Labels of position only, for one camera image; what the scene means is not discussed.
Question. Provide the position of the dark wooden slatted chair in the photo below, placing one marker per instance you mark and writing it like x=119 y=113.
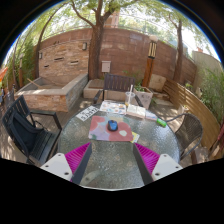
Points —
x=116 y=82

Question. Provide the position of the white license plate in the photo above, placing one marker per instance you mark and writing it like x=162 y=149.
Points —
x=86 y=113

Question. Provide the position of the colourful sticker sheet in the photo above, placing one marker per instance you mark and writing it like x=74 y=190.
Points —
x=112 y=107

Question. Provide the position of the stone raised planter bed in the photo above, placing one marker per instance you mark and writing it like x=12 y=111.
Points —
x=46 y=98

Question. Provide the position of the concrete tree base block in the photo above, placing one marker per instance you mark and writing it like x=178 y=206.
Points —
x=92 y=90

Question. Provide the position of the black folding chair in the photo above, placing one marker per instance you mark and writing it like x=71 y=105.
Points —
x=26 y=133

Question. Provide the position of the black wall lamp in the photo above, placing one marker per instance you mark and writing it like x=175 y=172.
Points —
x=40 y=55
x=84 y=46

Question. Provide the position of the wooden slat fence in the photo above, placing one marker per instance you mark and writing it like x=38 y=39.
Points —
x=193 y=106

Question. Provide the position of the slender curved tree trunk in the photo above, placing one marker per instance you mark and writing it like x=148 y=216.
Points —
x=179 y=56

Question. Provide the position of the thin blue notebook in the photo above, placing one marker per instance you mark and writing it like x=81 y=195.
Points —
x=151 y=116

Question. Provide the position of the green marker pen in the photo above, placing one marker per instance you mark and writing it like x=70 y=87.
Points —
x=162 y=123

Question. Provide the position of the thick forked tree trunk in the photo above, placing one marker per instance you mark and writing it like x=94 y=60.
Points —
x=95 y=53

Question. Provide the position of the yellow paper sheet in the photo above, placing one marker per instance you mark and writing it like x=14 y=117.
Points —
x=135 y=137

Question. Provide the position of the blue computer mouse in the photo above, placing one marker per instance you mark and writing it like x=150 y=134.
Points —
x=112 y=125

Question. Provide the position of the red floral mouse pad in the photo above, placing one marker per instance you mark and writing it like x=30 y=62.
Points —
x=98 y=131

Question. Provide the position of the clear plastic cup with straw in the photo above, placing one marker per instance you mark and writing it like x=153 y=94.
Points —
x=129 y=98

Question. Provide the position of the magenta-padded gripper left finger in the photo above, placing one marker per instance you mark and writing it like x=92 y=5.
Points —
x=56 y=165

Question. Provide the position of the thin leaning tree trunk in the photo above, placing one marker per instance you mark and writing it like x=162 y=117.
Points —
x=36 y=56

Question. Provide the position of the white wall box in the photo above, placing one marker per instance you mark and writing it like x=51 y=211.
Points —
x=106 y=66

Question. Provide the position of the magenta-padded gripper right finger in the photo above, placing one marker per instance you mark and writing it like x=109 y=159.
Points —
x=166 y=166

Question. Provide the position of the white rectangular plant pot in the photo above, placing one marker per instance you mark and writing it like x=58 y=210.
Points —
x=146 y=97

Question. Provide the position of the beige stone block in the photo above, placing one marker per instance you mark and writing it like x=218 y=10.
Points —
x=157 y=82

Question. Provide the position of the orange fabric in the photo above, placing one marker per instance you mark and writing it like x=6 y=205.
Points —
x=2 y=74

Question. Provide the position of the open white book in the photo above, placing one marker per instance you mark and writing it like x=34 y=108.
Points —
x=136 y=111

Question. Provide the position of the brown wicker chair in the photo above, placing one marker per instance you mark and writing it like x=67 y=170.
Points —
x=191 y=130

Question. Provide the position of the wooden garden lamp post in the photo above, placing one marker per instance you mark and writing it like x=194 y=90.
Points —
x=148 y=70

